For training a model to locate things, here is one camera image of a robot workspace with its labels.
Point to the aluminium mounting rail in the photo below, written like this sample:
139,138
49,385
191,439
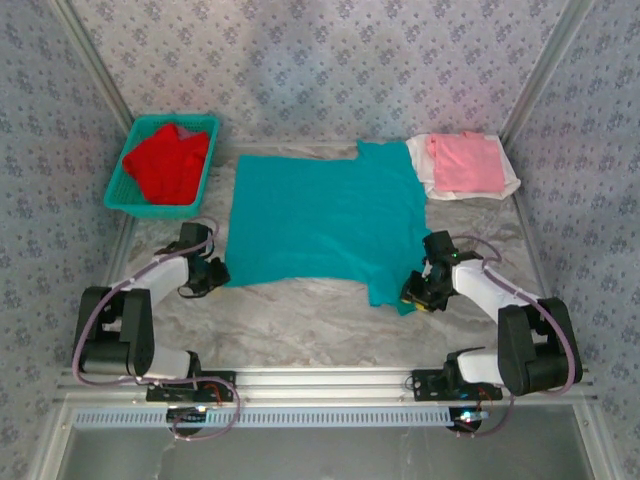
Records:
320,385

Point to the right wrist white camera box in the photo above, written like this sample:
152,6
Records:
427,267

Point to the folded white t-shirt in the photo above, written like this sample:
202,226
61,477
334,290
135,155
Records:
422,180

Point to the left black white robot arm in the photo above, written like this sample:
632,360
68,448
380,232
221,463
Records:
135,330

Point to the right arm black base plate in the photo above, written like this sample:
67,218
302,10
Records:
435,387

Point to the folded pink t-shirt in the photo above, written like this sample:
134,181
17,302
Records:
467,165

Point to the teal t-shirt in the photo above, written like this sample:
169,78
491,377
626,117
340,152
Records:
320,215

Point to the black controller board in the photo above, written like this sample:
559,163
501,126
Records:
190,425
462,425

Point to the teal plastic basket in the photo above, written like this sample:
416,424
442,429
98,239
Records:
117,197

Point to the aluminium corner post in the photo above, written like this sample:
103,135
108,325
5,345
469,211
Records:
545,70
95,65

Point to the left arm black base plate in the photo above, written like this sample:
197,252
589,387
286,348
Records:
165,392

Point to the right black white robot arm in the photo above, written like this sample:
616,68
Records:
525,350

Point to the red t-shirt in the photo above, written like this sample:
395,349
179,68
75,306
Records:
165,165

